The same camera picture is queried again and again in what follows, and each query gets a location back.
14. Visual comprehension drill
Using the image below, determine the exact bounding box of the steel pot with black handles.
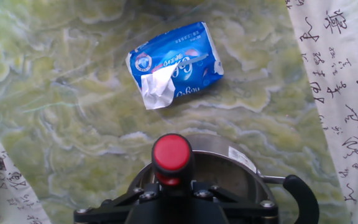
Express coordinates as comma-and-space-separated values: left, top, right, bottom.
126, 133, 320, 224

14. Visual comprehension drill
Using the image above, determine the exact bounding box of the black red-tipped tool handle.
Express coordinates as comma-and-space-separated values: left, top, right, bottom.
151, 133, 196, 194

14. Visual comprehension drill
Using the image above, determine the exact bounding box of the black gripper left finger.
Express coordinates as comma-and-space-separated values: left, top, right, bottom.
72, 182, 165, 224

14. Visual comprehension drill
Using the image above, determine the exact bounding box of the blue tissue pack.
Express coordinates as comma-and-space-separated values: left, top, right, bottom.
125, 21, 225, 110

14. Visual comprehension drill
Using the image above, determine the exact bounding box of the green marble patterned mat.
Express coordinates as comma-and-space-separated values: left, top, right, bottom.
0, 0, 354, 224

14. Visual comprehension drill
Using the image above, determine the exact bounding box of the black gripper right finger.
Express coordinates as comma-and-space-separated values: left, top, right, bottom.
191, 182, 279, 224

